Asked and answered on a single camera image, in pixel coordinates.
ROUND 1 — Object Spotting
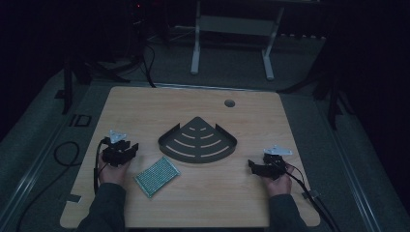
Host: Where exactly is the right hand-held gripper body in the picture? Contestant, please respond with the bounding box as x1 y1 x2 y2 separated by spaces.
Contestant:
262 144 294 181

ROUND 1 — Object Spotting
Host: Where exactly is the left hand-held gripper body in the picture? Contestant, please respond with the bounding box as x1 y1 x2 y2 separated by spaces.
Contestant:
101 130 136 168

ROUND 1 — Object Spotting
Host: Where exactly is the green perforated square board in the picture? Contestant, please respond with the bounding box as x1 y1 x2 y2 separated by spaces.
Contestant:
133 156 182 199

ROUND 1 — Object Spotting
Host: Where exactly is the black metal corner shelf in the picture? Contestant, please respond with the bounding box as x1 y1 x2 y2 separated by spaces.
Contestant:
158 116 238 164

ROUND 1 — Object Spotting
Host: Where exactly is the person's left hand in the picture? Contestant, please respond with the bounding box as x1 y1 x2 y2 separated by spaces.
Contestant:
97 152 132 189

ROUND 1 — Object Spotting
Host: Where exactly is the person's right hand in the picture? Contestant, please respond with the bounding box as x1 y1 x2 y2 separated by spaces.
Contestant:
262 161 295 198

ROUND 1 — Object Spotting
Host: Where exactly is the black tripod stand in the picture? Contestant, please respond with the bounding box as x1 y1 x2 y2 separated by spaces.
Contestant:
276 72 356 131
53 54 132 116

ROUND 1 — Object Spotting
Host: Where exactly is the left hand-held gripper cable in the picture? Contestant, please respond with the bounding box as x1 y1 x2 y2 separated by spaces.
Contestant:
93 139 107 195

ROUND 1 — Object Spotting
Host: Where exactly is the hand-held gripper cable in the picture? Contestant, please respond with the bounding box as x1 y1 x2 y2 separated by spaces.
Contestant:
284 163 341 232
93 139 107 195

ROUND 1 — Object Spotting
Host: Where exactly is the right hand-held gripper cable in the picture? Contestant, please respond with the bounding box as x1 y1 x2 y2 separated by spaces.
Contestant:
284 163 341 232

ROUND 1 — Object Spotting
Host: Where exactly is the black floor cable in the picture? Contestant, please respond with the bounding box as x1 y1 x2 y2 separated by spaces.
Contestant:
15 140 81 232

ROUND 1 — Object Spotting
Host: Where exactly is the white desk frame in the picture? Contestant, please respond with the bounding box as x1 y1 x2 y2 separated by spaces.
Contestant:
190 0 285 82

